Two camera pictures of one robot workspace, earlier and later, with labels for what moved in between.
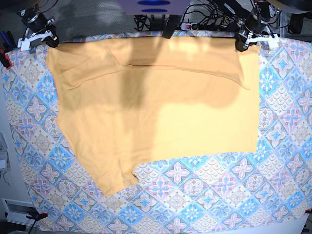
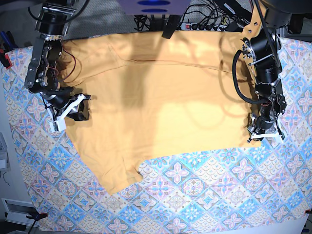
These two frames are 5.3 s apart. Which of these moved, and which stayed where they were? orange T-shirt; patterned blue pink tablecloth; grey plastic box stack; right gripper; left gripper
Moved: left gripper; right gripper
Stayed: patterned blue pink tablecloth; orange T-shirt; grey plastic box stack
